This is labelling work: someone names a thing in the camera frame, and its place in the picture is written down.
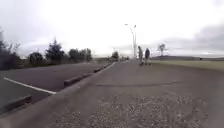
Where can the row of concrete wheel stops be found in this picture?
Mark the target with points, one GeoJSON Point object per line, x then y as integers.
{"type": "Point", "coordinates": [98, 69]}

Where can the person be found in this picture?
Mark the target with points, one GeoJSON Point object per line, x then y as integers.
{"type": "Point", "coordinates": [147, 56]}
{"type": "Point", "coordinates": [140, 55]}

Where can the double street lamp pole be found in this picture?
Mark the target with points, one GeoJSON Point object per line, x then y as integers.
{"type": "Point", "coordinates": [134, 43]}

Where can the concrete wheel stop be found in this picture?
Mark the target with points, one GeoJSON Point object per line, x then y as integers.
{"type": "Point", "coordinates": [18, 102]}
{"type": "Point", "coordinates": [73, 81]}

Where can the grey pebbled path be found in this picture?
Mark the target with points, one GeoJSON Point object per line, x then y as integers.
{"type": "Point", "coordinates": [140, 96]}

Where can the small tree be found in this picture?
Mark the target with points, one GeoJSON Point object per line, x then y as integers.
{"type": "Point", "coordinates": [162, 48]}

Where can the row of trees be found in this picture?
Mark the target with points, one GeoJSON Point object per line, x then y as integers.
{"type": "Point", "coordinates": [54, 53]}

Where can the grey concrete kerb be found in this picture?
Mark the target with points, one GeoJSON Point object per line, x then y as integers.
{"type": "Point", "coordinates": [43, 103]}

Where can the green grass field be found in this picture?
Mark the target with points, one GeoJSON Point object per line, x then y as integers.
{"type": "Point", "coordinates": [196, 64]}

